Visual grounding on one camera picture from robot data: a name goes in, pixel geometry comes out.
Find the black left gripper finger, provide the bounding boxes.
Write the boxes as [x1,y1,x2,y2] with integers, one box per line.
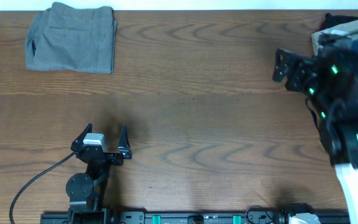
[71,123,93,147]
[118,125,131,154]

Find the grey shorts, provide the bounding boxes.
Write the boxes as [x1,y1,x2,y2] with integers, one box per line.
[25,2,117,74]

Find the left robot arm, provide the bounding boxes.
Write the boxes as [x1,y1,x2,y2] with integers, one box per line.
[66,124,132,224]

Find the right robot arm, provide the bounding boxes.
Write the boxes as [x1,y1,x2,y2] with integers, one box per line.
[272,49,358,223]

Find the black garment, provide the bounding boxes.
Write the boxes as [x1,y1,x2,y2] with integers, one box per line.
[320,13,358,30]

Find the khaki shorts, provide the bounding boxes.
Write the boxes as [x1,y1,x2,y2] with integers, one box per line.
[311,20,358,55]

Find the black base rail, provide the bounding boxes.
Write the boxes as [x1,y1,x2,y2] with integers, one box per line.
[40,203,351,224]

